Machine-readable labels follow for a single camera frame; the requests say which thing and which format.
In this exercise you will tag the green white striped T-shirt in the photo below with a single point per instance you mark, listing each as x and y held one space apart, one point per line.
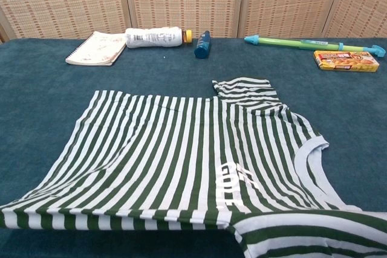
166 155

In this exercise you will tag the blue bottle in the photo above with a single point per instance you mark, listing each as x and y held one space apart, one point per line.
202 46

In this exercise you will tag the white bottle yellow cap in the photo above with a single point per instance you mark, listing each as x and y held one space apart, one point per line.
151 38

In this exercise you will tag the woven folding screen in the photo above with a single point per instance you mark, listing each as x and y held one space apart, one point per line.
187 1

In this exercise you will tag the white spiral notebook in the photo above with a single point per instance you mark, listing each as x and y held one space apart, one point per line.
96 49

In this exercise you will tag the green blue water squirter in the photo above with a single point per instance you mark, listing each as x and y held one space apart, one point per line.
287 42

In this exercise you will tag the blue felt table cover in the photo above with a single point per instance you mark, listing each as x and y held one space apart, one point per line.
45 104

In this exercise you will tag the yellow curry box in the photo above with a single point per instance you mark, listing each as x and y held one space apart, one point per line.
344 61

